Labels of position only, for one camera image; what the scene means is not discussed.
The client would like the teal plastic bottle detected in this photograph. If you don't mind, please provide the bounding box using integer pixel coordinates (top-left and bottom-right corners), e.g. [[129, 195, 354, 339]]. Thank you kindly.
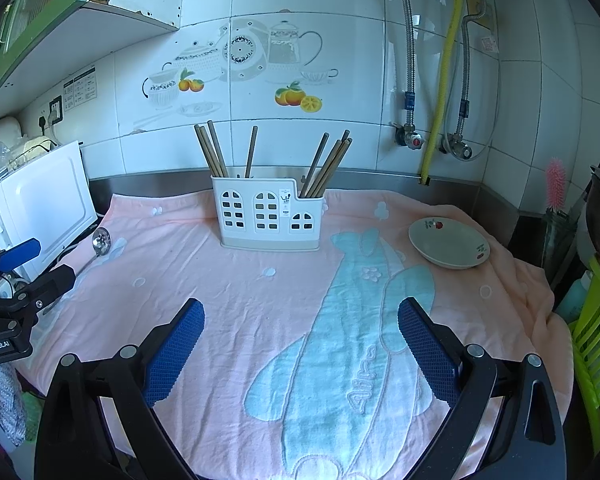
[[555, 270, 595, 326]]

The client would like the bunch of brown chopsticks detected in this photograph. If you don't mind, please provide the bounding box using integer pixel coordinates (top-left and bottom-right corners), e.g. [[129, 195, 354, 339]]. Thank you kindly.
[[194, 120, 354, 200]]

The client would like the white microwave oven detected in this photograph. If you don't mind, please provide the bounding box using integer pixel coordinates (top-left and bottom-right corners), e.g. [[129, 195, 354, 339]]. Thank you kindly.
[[0, 140, 98, 281]]

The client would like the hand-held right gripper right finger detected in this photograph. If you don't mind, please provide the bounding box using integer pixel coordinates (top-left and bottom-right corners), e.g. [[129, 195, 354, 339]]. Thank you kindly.
[[396, 297, 568, 480]]

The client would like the green plastic basket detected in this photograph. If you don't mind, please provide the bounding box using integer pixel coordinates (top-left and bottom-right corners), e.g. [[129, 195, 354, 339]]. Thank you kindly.
[[570, 257, 600, 441]]

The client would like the cream ceramic dish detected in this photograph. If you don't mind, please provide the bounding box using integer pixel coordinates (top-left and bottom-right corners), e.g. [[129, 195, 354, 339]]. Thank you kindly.
[[408, 217, 491, 270]]

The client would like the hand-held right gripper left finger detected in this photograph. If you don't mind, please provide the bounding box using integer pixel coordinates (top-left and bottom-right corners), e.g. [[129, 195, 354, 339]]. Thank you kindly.
[[34, 298, 207, 480]]

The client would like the black and white wall sticker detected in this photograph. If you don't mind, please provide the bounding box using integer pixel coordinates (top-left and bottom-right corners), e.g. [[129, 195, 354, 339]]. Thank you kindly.
[[62, 66, 98, 112]]

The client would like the silver mesh cloth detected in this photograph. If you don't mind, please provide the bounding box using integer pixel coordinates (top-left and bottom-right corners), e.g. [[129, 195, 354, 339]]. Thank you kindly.
[[0, 364, 28, 448]]

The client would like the white plastic chopstick holder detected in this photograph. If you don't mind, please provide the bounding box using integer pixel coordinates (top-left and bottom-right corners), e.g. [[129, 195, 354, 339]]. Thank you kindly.
[[211, 175, 327, 252]]

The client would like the pink printed towel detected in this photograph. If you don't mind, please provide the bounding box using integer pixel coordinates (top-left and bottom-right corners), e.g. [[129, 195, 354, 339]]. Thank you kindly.
[[15, 189, 573, 480]]

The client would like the metal slotted spoon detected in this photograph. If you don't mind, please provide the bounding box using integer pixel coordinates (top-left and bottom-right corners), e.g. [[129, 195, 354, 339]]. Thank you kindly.
[[72, 227, 112, 278]]

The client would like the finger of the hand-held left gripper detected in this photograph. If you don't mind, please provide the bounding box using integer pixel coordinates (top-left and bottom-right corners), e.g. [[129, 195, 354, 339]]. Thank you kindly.
[[0, 238, 42, 291], [0, 263, 77, 327]]

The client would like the metal pipe valve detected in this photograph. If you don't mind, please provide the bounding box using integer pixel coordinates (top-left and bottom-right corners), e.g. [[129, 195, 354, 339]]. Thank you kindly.
[[447, 137, 473, 161], [392, 122, 425, 150]]

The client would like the yellow gas pipe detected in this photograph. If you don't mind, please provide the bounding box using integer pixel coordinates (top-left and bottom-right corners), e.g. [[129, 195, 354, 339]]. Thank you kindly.
[[420, 0, 465, 186]]

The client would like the metal flexible hose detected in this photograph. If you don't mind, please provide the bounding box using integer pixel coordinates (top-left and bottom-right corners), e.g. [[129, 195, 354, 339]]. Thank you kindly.
[[440, 0, 487, 156], [382, 0, 417, 128]]

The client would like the pink bottle brush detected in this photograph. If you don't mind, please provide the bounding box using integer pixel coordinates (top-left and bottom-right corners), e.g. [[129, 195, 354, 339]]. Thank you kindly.
[[545, 157, 567, 211]]

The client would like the white kettle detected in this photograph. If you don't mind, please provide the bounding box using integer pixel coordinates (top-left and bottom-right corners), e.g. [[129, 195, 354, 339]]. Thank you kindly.
[[0, 116, 23, 143]]

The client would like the green wall cabinet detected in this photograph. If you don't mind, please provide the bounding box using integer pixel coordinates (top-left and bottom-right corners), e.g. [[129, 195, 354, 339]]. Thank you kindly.
[[0, 0, 181, 116]]

